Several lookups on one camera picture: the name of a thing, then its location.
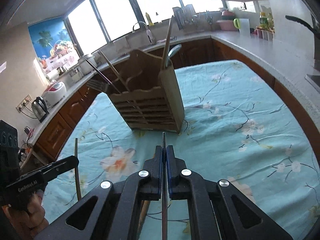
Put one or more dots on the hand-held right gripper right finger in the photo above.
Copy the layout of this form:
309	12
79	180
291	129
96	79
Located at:
170	170

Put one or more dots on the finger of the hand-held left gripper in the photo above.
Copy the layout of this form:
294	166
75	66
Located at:
65	163

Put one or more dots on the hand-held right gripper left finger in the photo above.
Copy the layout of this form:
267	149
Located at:
156	166

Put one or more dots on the wooden utensil holder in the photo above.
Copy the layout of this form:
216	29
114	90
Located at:
150	110

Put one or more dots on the stainless steel fork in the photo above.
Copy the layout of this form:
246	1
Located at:
97	85

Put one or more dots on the stainless steel spoon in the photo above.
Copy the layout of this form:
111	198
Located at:
175	50

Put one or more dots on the person's left hand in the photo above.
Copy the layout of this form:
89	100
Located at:
35	217

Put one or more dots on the black power adapter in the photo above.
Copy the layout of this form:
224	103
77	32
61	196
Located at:
27	131

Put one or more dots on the stainless steel electric kettle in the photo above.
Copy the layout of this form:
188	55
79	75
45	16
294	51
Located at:
40	106

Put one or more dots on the blue floral tablecloth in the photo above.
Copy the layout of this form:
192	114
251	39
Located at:
225	130

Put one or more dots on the white and pink rice cooker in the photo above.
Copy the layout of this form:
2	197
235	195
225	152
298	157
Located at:
53	91

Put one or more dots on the paper towel roll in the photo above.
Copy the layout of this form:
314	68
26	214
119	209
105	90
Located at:
52	75

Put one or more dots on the clear glass jars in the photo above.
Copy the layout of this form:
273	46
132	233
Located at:
75	73

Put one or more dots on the white electric pot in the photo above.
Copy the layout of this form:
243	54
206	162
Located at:
86	63

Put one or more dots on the tropical fruit printed blind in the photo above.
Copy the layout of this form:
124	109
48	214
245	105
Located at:
47	40

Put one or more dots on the pale dish cloth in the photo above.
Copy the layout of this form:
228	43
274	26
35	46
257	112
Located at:
120	45

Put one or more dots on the chrome sink faucet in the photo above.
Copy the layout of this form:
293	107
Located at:
149	33

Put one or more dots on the clear soap dispenser bottle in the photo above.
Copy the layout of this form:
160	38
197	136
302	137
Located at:
157	18

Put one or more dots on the dish drying rack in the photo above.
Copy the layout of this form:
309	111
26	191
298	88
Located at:
185	16

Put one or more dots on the pink plastic basin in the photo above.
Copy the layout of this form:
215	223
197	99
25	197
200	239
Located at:
225	25

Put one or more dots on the grey kitchen countertop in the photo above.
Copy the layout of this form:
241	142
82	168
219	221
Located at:
275	55

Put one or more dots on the kitchen scissors holder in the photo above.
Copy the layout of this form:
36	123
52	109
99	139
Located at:
208	18

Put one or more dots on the kitchen window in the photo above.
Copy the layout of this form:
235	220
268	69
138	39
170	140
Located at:
112	12

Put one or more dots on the stacked plastic bowls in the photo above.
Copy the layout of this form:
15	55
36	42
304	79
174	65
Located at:
226	15

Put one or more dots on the row of spice jars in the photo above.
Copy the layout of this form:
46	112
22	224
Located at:
266	34

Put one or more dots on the black gas stove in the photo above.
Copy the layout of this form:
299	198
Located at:
313	80

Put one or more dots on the green bottle with yellow cap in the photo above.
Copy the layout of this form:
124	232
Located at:
263	19

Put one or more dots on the black wok with lid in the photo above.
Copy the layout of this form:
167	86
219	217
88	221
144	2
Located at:
297	21

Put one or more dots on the wall power outlet strip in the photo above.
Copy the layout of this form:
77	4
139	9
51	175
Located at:
23	103

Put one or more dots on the wall socket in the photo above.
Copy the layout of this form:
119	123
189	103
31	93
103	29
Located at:
242	6

